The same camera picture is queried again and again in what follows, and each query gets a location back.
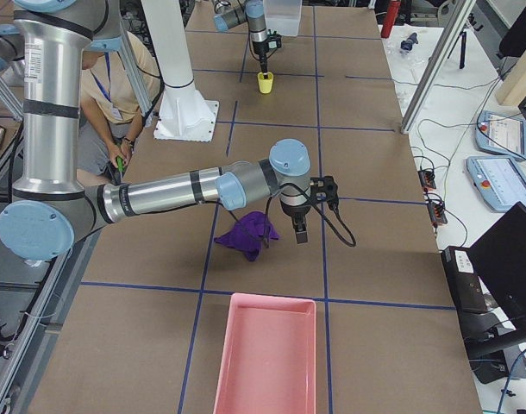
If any aluminium frame post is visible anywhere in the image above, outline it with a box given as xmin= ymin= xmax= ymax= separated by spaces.
xmin=400 ymin=0 xmax=476 ymax=134

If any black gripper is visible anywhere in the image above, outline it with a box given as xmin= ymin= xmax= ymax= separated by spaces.
xmin=250 ymin=29 xmax=269 ymax=79
xmin=279 ymin=189 xmax=311 ymax=244

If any red bottle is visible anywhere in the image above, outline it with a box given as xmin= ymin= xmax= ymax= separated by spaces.
xmin=380 ymin=0 xmax=401 ymax=39

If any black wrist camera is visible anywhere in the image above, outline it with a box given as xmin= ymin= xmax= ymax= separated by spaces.
xmin=310 ymin=175 xmax=340 ymax=212

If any black desktop box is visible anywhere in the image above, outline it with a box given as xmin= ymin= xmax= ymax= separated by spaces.
xmin=441 ymin=246 xmax=488 ymax=314

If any seated person beige shirt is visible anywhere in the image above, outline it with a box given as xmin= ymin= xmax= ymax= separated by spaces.
xmin=77 ymin=50 xmax=144 ymax=187

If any blue tool on desk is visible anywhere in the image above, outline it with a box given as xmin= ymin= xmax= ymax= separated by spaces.
xmin=400 ymin=32 xmax=418 ymax=53

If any upper teach pendant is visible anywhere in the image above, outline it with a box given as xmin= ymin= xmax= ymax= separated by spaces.
xmin=475 ymin=110 xmax=526 ymax=160

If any pink plastic tray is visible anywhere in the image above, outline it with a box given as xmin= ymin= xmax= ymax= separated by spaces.
xmin=213 ymin=292 xmax=316 ymax=413

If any lower teach pendant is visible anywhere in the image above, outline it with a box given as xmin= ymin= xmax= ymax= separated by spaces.
xmin=466 ymin=155 xmax=526 ymax=212

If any yellow plastic cup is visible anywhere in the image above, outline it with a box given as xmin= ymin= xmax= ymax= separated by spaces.
xmin=257 ymin=72 xmax=274 ymax=94

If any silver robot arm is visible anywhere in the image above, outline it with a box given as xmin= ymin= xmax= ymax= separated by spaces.
xmin=0 ymin=1 xmax=316 ymax=260
xmin=212 ymin=0 xmax=270 ymax=79

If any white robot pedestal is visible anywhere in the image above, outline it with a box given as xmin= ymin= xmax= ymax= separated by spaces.
xmin=141 ymin=0 xmax=219 ymax=142

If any black camera cable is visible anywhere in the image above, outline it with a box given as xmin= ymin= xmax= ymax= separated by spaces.
xmin=262 ymin=183 xmax=358 ymax=251

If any teach pendant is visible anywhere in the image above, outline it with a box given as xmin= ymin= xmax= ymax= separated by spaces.
xmin=466 ymin=155 xmax=526 ymax=212
xmin=475 ymin=110 xmax=526 ymax=160

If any clear plastic storage box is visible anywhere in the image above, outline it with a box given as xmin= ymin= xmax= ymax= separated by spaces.
xmin=263 ymin=0 xmax=302 ymax=37

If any black computer monitor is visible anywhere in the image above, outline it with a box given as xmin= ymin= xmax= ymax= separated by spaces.
xmin=468 ymin=202 xmax=526 ymax=328

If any purple cloth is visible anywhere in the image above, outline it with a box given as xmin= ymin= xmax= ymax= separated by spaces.
xmin=214 ymin=211 xmax=280 ymax=262

